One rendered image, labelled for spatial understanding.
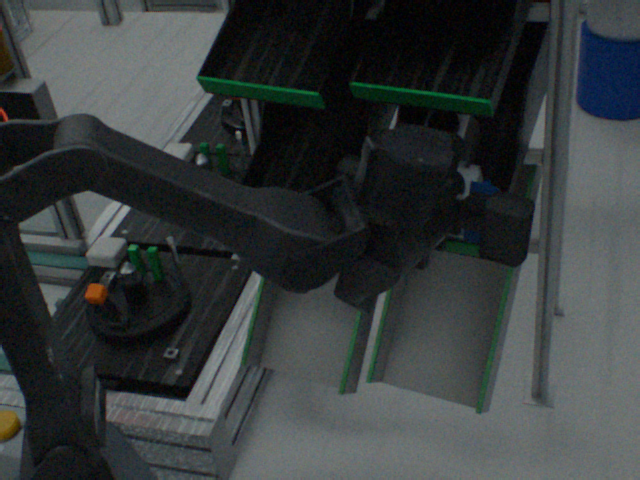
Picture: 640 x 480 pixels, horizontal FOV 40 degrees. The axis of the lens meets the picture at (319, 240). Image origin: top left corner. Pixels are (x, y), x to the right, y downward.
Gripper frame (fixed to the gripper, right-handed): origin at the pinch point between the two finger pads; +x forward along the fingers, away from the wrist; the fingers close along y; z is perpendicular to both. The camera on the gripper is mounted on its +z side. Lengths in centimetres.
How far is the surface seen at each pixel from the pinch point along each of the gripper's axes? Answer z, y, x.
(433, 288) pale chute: -16.5, 4.1, 9.0
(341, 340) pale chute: -23.0, 12.2, 2.7
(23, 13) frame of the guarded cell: -19, 147, 81
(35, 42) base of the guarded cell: -25, 142, 80
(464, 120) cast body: 5.2, 1.4, 5.2
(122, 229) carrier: -27, 58, 16
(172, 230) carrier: -26, 50, 19
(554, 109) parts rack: 6.1, -5.5, 11.3
